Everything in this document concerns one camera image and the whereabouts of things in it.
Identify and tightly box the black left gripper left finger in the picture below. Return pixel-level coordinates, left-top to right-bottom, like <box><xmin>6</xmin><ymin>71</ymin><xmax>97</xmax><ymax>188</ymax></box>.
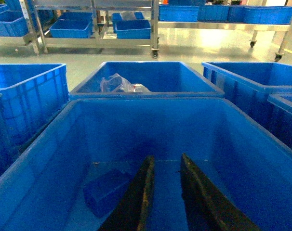
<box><xmin>99</xmin><ymin>155</ymin><xmax>155</xmax><ymax>231</ymax></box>

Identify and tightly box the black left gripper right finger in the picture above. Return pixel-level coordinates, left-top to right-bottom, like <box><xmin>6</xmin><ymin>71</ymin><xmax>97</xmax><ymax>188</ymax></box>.
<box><xmin>180</xmin><ymin>153</ymin><xmax>260</xmax><ymax>231</ymax></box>

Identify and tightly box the blue block part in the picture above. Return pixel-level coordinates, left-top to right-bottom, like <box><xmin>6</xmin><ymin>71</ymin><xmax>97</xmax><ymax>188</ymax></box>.
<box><xmin>83</xmin><ymin>168</ymin><xmax>133</xmax><ymax>218</ymax></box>

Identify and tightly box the blue target bin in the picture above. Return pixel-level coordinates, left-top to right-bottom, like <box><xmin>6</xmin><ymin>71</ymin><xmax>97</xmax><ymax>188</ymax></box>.
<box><xmin>0</xmin><ymin>98</ymin><xmax>292</xmax><ymax>231</ymax></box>

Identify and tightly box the blue bin with plastic bag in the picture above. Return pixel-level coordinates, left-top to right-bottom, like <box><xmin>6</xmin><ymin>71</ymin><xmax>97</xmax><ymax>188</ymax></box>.
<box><xmin>69</xmin><ymin>61</ymin><xmax>224</xmax><ymax>100</ymax></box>

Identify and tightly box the steel shelf cart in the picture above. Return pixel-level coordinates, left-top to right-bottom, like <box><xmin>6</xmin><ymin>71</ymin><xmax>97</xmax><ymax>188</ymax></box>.
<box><xmin>158</xmin><ymin>5</ymin><xmax>292</xmax><ymax>62</ymax></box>

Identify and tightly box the clear plastic bag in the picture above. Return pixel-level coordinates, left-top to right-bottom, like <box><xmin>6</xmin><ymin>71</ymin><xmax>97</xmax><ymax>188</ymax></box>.
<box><xmin>100</xmin><ymin>73</ymin><xmax>151</xmax><ymax>93</ymax></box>

